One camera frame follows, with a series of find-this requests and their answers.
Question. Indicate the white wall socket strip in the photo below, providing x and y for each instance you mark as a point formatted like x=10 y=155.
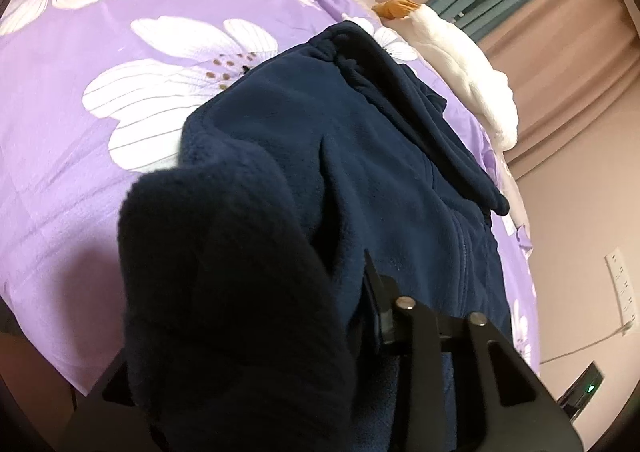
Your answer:
x=620 y=282

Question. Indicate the purple floral bed sheet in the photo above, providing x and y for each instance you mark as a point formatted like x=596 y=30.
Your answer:
x=75 y=132

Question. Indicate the dark device with green light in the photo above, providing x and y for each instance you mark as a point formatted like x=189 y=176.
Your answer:
x=582 y=389

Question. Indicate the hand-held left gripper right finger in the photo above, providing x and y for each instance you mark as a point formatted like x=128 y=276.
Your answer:
x=395 y=327

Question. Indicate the navy fleece jacket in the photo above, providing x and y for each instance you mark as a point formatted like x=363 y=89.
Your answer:
x=300 y=157

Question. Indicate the white goose plush toy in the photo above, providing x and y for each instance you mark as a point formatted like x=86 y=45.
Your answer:
x=465 y=67

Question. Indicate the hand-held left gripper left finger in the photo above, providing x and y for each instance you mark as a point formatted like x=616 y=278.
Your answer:
x=110 y=422

